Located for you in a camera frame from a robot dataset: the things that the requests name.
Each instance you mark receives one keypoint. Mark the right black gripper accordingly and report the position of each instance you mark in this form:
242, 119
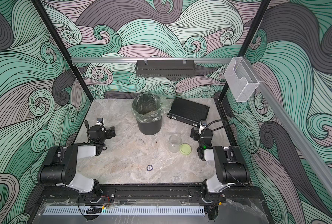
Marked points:
196, 132

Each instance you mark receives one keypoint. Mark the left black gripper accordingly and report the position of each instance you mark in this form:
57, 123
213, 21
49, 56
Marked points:
109, 135

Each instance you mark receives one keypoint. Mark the light green jar lid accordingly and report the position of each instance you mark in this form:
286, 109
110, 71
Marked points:
185, 149

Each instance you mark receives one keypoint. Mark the clear oatmeal jar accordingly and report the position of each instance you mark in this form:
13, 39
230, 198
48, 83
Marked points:
174, 143

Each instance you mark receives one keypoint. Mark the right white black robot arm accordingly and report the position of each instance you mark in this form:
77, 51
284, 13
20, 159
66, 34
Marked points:
230, 168

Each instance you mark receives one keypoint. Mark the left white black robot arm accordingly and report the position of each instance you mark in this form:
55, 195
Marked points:
59, 165

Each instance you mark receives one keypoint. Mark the black flat tray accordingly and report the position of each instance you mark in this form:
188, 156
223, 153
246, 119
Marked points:
188, 112

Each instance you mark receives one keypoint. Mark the black trash bin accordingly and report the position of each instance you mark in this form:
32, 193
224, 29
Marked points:
150, 128

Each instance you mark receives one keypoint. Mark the clear green bin liner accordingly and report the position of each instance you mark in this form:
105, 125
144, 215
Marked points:
150, 107

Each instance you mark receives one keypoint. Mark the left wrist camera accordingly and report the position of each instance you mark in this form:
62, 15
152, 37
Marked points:
100, 122

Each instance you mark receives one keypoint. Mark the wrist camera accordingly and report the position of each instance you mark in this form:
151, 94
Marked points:
100, 122
202, 126

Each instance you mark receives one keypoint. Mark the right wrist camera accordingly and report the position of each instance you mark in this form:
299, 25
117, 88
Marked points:
202, 126

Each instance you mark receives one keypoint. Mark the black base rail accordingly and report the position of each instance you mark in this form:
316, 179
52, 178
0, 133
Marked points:
185, 192

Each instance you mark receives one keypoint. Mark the clear mesh wall holder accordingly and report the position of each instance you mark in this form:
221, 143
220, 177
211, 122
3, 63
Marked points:
241, 79

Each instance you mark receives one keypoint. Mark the aluminium back wall rail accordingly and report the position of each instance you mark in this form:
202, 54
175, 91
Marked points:
134, 60

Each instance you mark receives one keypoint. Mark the black wall shelf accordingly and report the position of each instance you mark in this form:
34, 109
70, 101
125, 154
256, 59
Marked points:
168, 69

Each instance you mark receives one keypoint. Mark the white slotted cable duct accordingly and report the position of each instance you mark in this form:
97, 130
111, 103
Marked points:
126, 211

